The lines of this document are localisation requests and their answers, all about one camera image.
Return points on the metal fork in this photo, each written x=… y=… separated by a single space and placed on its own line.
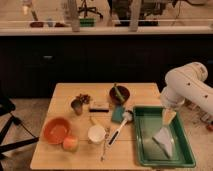
x=104 y=145

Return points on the peach apple fruit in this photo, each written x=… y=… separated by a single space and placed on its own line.
x=70 y=143

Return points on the grey folded cloth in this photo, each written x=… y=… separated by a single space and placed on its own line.
x=163 y=138

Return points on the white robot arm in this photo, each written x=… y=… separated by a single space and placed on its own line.
x=186 y=82

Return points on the white cup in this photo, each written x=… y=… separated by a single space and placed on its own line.
x=96 y=134

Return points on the dark maroon bowl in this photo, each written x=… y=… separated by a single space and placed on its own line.
x=123 y=90

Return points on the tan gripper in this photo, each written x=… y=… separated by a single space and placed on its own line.
x=167 y=116

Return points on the green cucumber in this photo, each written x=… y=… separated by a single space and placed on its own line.
x=119 y=95

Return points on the green tray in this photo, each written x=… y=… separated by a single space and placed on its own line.
x=158 y=145

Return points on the orange red bowl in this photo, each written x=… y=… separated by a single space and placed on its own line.
x=56 y=130

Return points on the teal green sponge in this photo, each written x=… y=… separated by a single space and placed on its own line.
x=117 y=114

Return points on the yellow banana piece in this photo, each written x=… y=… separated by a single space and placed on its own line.
x=94 y=121

